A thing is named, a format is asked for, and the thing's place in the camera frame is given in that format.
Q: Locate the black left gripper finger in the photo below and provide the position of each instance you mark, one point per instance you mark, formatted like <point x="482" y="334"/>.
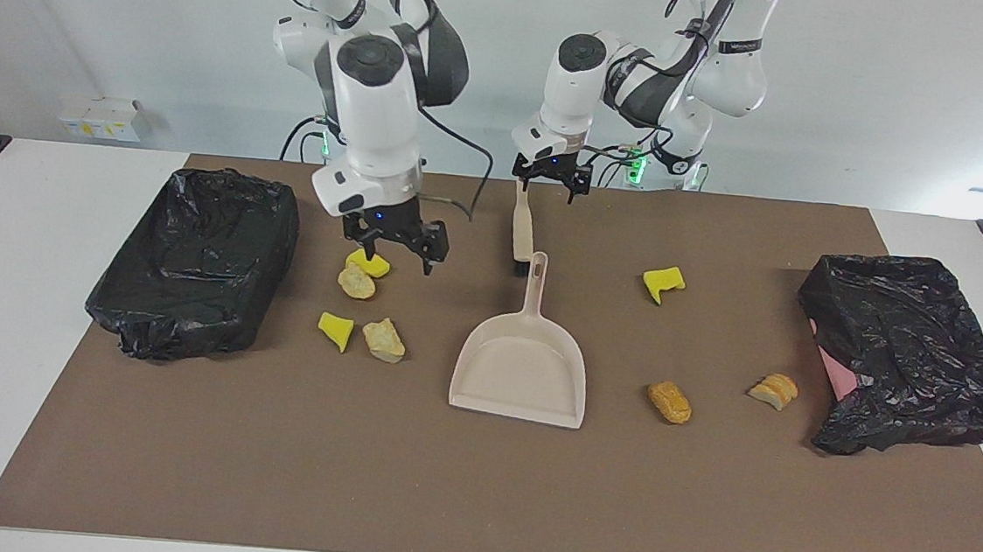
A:
<point x="523" y="182"/>
<point x="580" y="190"/>

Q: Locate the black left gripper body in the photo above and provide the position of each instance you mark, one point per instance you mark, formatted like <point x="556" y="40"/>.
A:
<point x="552" y="168"/>

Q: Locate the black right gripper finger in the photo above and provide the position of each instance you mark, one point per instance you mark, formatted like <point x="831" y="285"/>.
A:
<point x="433" y="243"/>
<point x="361" y="235"/>

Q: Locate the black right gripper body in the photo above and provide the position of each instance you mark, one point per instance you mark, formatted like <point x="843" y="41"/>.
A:
<point x="390" y="222"/>

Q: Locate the beige brush with black bristles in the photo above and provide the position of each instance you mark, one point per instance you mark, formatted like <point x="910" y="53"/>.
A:
<point x="523" y="226"/>

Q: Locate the pale bread piece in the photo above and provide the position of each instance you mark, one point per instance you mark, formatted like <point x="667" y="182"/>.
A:
<point x="356" y="283"/>

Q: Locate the small yellow sponge piece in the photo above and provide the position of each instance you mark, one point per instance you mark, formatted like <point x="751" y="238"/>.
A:
<point x="335" y="329"/>

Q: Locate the blocky pale bread chunk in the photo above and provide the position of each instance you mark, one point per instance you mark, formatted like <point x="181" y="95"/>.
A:
<point x="384" y="340"/>

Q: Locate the notched yellow sponge piece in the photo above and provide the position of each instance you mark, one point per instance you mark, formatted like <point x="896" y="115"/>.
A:
<point x="662" y="280"/>

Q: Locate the beige plastic dustpan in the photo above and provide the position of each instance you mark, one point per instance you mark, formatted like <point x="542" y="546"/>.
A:
<point x="519" y="375"/>

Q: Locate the brown fried bread roll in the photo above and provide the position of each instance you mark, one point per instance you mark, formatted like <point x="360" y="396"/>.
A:
<point x="670" y="402"/>

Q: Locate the sliced golden bread piece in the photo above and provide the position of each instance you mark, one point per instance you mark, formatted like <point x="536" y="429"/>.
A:
<point x="774" y="391"/>

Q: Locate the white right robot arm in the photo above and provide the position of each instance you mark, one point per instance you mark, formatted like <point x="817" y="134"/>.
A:
<point x="372" y="126"/>

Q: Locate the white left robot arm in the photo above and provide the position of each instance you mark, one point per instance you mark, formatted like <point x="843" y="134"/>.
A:
<point x="572" y="89"/>

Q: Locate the black bag lined pink bin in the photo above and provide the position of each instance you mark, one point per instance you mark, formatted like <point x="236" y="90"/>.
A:
<point x="907" y="344"/>

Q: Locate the brown table mat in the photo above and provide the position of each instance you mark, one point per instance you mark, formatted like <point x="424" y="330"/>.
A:
<point x="353" y="476"/>

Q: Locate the white wall boxes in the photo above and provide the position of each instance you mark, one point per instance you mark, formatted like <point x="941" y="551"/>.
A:
<point x="100" y="118"/>

